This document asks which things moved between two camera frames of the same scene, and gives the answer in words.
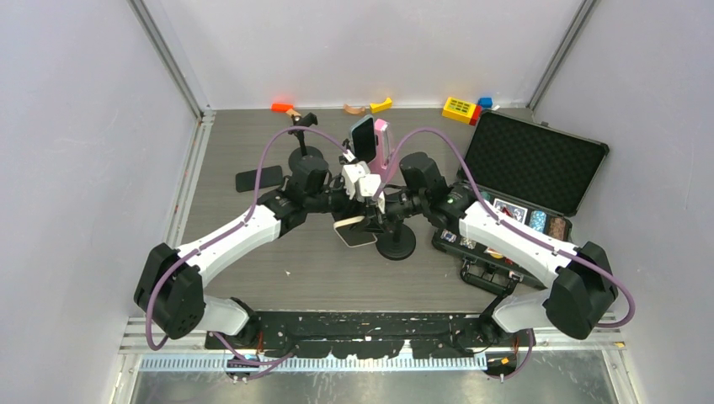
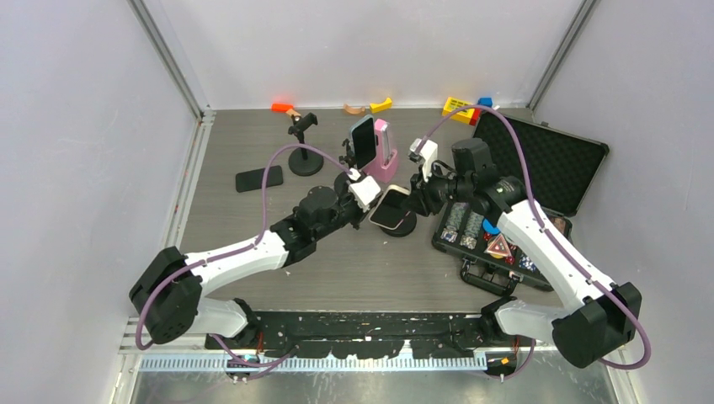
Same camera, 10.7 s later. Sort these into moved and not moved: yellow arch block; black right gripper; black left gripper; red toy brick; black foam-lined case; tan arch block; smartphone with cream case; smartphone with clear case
Moved: smartphone with cream case; black right gripper
Not moved: smartphone with clear case; tan arch block; black foam-lined case; black left gripper; red toy brick; yellow arch block
